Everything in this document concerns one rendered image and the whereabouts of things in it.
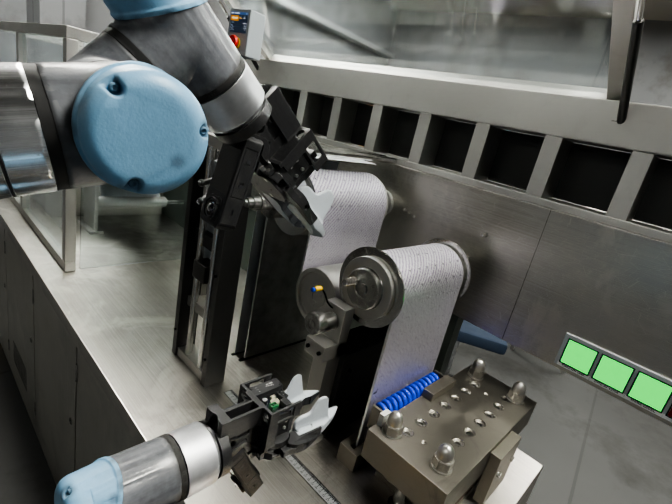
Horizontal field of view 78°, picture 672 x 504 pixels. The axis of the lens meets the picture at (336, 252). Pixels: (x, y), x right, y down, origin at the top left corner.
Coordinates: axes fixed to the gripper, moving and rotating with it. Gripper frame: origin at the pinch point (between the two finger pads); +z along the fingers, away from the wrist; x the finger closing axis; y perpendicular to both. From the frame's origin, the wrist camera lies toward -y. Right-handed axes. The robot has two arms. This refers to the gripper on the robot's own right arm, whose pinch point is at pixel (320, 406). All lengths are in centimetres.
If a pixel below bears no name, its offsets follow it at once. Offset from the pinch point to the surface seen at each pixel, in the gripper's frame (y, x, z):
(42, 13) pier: 69, 356, 40
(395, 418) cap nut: -2.2, -7.4, 11.5
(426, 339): 4.5, -0.3, 29.2
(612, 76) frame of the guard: 60, -12, 44
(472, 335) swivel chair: -55, 40, 173
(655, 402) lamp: 8, -37, 45
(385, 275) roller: 20.0, 2.5, 12.5
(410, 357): 1.6, -0.3, 24.6
